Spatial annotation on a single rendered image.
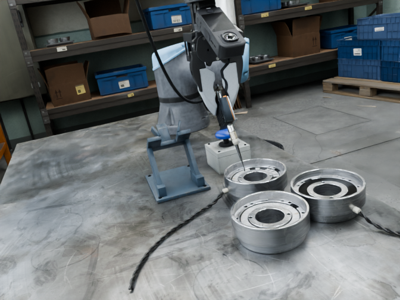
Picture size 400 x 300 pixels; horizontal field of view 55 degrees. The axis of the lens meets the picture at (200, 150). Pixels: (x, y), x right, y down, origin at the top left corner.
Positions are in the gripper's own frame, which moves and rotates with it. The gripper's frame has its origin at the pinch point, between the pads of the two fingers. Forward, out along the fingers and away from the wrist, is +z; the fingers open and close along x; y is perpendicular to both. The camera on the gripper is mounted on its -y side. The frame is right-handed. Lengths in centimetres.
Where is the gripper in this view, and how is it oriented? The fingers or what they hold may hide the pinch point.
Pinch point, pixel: (222, 108)
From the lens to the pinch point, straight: 70.6
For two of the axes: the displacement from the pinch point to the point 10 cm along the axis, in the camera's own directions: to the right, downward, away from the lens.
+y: -2.9, -2.8, 9.1
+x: -9.5, 2.3, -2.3
